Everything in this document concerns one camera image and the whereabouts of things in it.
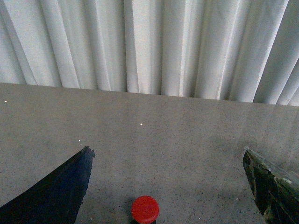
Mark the white pleated curtain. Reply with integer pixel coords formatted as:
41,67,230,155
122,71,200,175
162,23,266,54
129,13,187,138
0,0,299,106

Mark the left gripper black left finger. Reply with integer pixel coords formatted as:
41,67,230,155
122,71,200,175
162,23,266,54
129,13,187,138
0,147,95,224

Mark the red push button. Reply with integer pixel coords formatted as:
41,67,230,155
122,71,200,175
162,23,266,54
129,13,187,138
130,196,159,224

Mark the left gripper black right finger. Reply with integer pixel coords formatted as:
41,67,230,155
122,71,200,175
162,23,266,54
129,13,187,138
242,147,299,224

